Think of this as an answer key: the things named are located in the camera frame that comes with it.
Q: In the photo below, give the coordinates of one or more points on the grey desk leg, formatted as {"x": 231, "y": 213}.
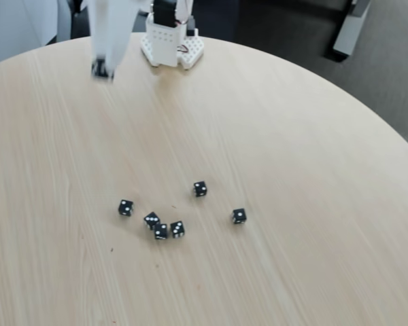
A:
{"x": 348, "y": 30}

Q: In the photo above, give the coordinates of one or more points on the black die showing one pip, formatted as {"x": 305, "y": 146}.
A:
{"x": 239, "y": 216}
{"x": 126, "y": 207}

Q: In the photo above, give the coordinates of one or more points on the white cabinet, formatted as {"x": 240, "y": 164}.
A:
{"x": 13, "y": 27}

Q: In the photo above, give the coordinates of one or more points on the black die with six face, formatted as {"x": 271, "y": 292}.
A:
{"x": 101, "y": 69}

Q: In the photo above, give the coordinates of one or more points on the black die showing three pips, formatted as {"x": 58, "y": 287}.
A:
{"x": 151, "y": 220}
{"x": 177, "y": 229}

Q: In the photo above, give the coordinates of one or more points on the black chair seat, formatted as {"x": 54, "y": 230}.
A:
{"x": 81, "y": 23}

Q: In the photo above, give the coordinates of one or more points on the black die showing two pips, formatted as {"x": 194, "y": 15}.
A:
{"x": 200, "y": 189}
{"x": 161, "y": 231}

